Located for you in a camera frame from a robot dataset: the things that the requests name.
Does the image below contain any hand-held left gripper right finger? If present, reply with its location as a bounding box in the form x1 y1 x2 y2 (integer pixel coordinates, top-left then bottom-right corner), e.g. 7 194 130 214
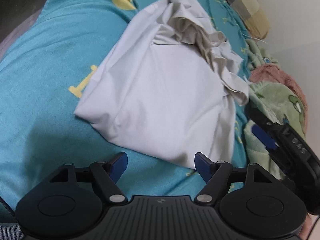
194 152 288 205

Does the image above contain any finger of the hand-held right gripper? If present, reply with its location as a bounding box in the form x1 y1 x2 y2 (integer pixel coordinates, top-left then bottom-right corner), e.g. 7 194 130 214
246 105 283 130
252 124 288 170

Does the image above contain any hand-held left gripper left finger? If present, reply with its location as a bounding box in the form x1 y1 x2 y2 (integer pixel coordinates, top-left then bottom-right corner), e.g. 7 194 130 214
35 152 128 205

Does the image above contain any white shirt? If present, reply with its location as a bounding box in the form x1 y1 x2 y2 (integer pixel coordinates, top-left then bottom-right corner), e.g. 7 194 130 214
74 0 250 169

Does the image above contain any green cartoon fleece blanket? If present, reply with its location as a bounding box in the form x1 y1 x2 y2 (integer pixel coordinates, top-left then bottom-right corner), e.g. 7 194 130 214
244 40 308 180

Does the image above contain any pink fluffy blanket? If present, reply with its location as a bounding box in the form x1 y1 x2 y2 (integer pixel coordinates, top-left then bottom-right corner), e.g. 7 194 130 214
250 64 307 110

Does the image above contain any plaid pillow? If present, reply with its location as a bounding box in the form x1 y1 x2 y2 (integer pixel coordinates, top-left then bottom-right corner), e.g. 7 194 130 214
215 0 272 37

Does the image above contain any teal printed bed sheet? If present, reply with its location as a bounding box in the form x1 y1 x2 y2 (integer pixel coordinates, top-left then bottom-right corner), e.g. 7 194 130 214
0 0 253 198

